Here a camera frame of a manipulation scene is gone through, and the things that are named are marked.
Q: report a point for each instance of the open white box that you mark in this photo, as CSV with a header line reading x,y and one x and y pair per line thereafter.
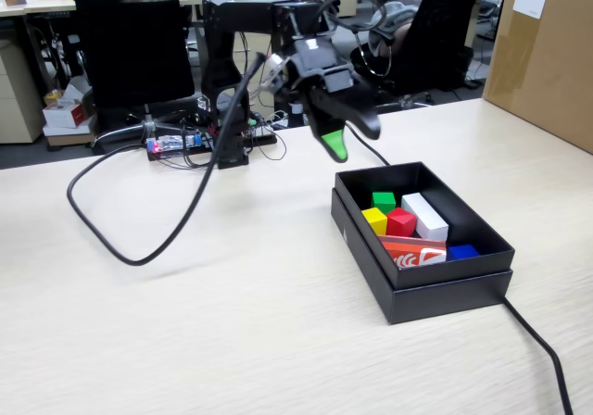
x,y
76,91

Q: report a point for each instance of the black mesh office chair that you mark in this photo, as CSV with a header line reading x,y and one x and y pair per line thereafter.
x,y
129,40

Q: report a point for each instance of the black office chair chrome base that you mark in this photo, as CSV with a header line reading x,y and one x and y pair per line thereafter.
x,y
445,26

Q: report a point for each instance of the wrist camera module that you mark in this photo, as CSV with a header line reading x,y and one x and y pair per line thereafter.
x,y
276,65

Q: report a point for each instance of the blue cube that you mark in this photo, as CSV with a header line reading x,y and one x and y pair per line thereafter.
x,y
463,252

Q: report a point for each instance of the blue control board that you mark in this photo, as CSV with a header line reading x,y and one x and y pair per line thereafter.
x,y
171,144

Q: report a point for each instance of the white rectangular block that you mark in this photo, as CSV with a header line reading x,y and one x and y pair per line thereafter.
x,y
426,216

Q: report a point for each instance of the white shipping label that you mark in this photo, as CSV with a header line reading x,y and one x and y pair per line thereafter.
x,y
530,0

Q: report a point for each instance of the grey cloth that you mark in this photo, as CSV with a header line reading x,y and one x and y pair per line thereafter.
x,y
398,12

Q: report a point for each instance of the red cube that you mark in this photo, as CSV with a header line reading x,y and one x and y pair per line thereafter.
x,y
400,222

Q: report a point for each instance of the large cardboard box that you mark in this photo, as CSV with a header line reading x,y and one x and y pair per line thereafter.
x,y
546,72

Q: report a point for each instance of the white and red box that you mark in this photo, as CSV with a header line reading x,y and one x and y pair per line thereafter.
x,y
65,115

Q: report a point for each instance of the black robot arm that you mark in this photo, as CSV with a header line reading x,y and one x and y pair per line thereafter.
x,y
227,40

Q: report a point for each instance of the black box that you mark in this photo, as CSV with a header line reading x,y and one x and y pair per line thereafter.
x,y
440,299

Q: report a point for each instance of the green cube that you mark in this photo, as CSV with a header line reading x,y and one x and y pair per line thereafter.
x,y
383,200

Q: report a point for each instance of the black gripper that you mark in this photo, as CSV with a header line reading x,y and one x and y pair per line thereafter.
x,y
319,67

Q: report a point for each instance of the flat cardboard box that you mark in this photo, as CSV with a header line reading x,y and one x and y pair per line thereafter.
x,y
69,138

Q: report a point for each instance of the orange and white card box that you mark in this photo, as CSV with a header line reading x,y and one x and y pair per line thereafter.
x,y
407,253

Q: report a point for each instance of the yellow cube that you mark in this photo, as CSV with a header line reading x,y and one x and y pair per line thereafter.
x,y
374,222

